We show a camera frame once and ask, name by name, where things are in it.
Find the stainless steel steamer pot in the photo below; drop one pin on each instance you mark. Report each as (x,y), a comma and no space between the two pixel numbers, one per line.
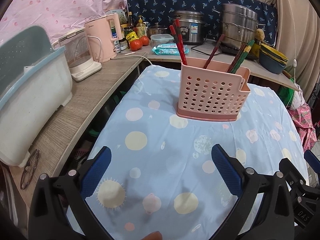
(238,24)

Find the beige curtain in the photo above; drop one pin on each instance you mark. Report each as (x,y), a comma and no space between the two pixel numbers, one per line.
(298,39)

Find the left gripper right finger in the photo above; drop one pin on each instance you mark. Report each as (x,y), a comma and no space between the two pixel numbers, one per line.
(274,218)

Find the yellow oil bottle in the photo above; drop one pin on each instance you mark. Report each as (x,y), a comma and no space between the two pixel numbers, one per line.
(141,28)

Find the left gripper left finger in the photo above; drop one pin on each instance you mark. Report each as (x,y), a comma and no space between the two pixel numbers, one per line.
(59,209)

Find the clear food container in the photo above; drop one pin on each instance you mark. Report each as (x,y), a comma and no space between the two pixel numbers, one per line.
(158,39)

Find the yellow bowl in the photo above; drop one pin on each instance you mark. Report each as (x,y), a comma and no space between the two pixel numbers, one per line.
(275,54)

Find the black induction cooker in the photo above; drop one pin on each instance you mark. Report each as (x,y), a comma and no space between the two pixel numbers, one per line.
(231,51)

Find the pink dotted curtain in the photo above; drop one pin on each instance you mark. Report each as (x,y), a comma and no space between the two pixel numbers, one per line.
(56,16)

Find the pink floral cloth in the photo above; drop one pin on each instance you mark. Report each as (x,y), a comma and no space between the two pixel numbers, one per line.
(302,120)

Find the brown chopstick right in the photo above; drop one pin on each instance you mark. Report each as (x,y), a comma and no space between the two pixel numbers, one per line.
(236,58)

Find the dark blue bowl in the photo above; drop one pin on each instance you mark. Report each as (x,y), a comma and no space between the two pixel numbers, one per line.
(270,64)

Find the red chopstick left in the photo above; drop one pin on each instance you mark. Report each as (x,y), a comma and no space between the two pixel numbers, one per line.
(179,45)

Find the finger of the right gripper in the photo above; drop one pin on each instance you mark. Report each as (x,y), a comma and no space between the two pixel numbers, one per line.
(312,160)
(291,174)

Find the dark red chopstick middle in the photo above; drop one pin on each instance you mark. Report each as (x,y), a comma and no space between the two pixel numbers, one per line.
(221,38)

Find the front red tomato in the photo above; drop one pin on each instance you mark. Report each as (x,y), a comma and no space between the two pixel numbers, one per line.
(135,45)

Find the pink perforated utensil holder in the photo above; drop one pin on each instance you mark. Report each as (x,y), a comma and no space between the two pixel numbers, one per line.
(211,94)

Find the wet wipes pack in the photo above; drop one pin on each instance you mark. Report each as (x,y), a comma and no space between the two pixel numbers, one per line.
(166,49)

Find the small pot with lid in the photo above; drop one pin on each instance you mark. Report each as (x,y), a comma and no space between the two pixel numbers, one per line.
(157,29)

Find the green chopstick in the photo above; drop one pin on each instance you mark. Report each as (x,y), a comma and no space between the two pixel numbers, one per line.
(242,57)

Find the eyeglasses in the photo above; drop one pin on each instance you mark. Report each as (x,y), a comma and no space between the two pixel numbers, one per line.
(29,169)

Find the rear red tomato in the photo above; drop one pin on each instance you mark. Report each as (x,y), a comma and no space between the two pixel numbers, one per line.
(144,40)

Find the red tomato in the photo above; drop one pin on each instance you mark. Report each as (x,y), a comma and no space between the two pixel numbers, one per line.
(144,40)
(135,45)

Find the white blue dish rack box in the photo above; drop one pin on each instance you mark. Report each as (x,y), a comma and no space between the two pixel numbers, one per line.
(35,82)

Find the silver rice cooker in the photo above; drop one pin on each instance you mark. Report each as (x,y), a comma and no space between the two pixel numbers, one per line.
(192,26)

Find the blue patterned tablecloth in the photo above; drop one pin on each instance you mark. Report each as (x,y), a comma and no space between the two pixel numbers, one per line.
(162,177)

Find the pink electric kettle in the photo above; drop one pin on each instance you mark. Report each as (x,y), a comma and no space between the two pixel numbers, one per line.
(101,34)

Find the navy floral cloth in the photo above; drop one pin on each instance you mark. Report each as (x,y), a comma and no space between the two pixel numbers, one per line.
(162,12)

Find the yellow packet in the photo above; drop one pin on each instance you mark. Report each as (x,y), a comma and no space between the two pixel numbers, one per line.
(131,36)

